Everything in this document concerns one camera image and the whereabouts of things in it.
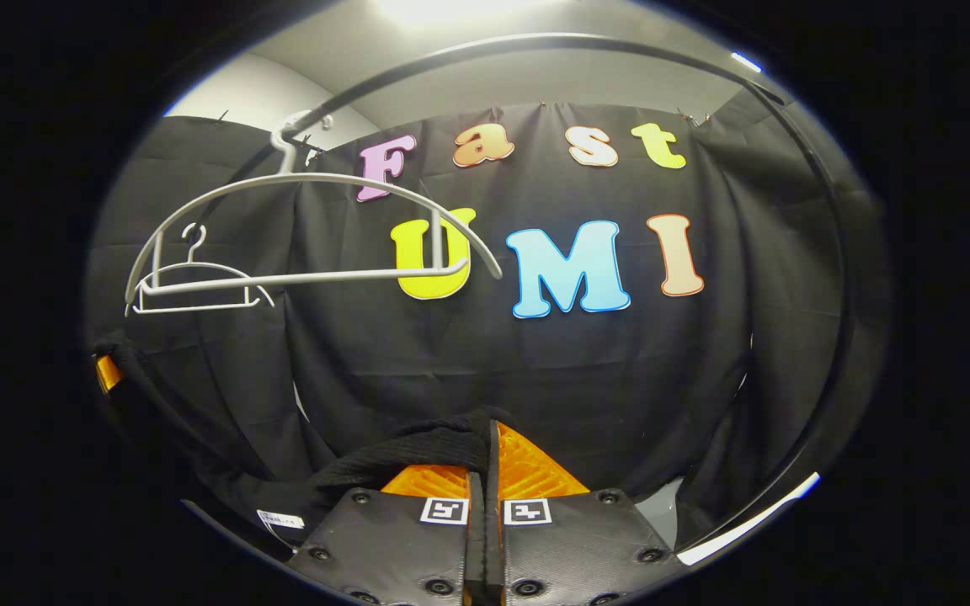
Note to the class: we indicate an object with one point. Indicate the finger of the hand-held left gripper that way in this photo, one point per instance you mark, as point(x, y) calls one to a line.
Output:
point(108, 373)

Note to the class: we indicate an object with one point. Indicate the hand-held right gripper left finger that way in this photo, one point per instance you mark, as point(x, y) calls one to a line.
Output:
point(392, 547)

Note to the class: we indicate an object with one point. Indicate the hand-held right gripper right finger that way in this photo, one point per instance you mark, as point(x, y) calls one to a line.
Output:
point(492, 480)

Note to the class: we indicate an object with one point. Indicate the black ribbed jacket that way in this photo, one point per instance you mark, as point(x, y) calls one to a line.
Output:
point(418, 446)

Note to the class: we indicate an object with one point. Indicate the white clothes hanger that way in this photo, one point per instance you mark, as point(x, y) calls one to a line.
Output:
point(194, 265)
point(300, 175)

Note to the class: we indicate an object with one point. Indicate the black clothes rack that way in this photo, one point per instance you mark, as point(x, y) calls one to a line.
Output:
point(535, 39)

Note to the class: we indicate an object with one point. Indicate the black backdrop cloth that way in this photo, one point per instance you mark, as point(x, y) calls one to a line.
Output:
point(535, 379)

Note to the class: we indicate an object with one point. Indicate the large ceiling light panel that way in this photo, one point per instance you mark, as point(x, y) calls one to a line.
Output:
point(460, 8)

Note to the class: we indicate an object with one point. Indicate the small ceiling light panel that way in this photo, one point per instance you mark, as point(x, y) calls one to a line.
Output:
point(746, 61)

